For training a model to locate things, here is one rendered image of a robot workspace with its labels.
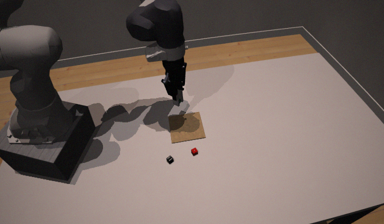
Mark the black die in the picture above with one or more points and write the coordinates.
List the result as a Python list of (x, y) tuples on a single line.
[(170, 159)]

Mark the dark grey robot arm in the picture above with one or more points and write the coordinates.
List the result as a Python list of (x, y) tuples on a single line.
[(39, 115)]

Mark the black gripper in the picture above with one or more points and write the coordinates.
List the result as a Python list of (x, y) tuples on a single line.
[(174, 81)]

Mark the tan flat mat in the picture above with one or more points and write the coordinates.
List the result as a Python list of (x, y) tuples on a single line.
[(186, 127)]

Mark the red die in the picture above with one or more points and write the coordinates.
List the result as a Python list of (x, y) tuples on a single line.
[(194, 151)]

